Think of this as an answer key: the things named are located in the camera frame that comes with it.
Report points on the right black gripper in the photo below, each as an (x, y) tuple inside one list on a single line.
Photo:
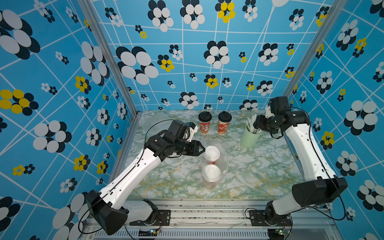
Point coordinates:
[(258, 123)]

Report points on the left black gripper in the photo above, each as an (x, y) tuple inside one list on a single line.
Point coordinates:
[(196, 145)]

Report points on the red cup white lid front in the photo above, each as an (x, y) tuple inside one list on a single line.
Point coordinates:
[(211, 155)]

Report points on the red cup white lid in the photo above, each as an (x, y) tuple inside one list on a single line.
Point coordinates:
[(211, 155), (211, 176)]

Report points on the clear plastic carrier bag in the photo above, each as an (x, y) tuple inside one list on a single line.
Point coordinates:
[(222, 163)]

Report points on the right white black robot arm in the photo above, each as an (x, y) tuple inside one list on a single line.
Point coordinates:
[(321, 185)]

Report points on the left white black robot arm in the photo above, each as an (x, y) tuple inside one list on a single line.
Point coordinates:
[(106, 205)]

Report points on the white wrapped straws bundle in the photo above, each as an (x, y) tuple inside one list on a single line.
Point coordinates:
[(250, 125)]

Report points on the red cup black lid left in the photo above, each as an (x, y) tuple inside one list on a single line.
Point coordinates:
[(205, 121)]

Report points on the red cup black lid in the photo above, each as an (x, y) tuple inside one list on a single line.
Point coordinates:
[(205, 121), (224, 121)]

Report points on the red cup black lid right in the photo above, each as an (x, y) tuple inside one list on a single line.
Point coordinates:
[(224, 121)]

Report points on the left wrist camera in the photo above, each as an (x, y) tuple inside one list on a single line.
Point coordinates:
[(191, 130)]

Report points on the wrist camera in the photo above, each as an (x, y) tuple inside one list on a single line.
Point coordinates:
[(191, 130), (276, 106)]

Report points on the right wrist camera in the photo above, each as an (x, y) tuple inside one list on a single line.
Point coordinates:
[(276, 106)]

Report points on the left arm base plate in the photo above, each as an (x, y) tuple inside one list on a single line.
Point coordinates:
[(156, 218)]

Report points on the aluminium rail frame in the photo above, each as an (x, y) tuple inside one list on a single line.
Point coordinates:
[(216, 220)]

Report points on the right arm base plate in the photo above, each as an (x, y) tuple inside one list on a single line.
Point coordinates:
[(263, 219)]

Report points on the right aluminium corner post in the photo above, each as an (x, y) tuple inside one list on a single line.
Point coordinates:
[(323, 31)]

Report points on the aluminium corner post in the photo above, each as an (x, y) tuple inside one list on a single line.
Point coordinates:
[(323, 31), (91, 16)]

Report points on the left aluminium corner post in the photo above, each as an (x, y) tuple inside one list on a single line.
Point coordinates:
[(91, 16)]

